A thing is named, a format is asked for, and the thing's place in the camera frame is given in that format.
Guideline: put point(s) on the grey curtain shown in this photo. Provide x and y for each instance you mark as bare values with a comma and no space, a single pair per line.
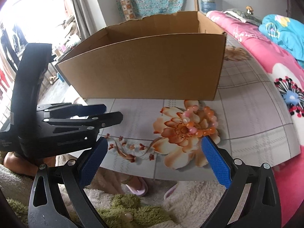
87,9

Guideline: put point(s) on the blue jug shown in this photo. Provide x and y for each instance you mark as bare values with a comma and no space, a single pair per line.
207,2

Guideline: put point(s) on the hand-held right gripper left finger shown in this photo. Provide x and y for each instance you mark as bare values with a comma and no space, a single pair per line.
92,163

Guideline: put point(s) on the grey green patterned blanket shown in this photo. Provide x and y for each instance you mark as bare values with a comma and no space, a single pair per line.
242,16

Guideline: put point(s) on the pink floral bedding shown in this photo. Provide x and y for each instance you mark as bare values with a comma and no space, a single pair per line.
261,52

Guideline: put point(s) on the brown cardboard box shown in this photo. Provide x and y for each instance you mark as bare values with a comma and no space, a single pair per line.
142,68

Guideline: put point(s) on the teal cartoon blanket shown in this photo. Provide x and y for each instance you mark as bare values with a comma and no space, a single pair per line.
285,35

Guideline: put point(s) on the wooden stool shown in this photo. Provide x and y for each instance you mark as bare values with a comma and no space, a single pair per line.
196,2

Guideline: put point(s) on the purple slipper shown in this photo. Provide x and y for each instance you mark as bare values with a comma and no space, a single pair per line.
169,192
139,190

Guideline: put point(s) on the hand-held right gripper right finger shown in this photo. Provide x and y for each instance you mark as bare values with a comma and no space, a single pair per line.
216,161

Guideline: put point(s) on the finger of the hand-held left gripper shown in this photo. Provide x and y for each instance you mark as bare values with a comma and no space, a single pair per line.
109,120
71,109

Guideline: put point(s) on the person's foot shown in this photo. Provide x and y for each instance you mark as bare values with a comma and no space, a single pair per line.
131,181

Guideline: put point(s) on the person's left hand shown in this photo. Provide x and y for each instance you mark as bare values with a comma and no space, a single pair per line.
16,165

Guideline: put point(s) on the green fluffy cloth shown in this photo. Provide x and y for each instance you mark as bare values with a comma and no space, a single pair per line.
133,209

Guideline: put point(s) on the white fluffy robe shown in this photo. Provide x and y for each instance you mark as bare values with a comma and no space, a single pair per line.
102,193

